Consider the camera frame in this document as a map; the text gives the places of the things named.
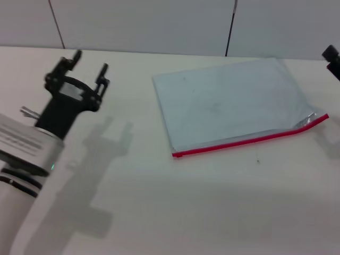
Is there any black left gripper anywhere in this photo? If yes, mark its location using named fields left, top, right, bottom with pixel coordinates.
left=34, top=49, right=112, bottom=141

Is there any clear document bag red zipper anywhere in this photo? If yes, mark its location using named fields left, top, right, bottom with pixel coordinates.
left=151, top=57, right=329, bottom=159

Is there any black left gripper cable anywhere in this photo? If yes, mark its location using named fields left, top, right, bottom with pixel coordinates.
left=20, top=105, right=41, bottom=120

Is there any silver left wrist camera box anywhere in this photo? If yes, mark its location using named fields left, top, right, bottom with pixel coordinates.
left=0, top=114, right=66, bottom=178

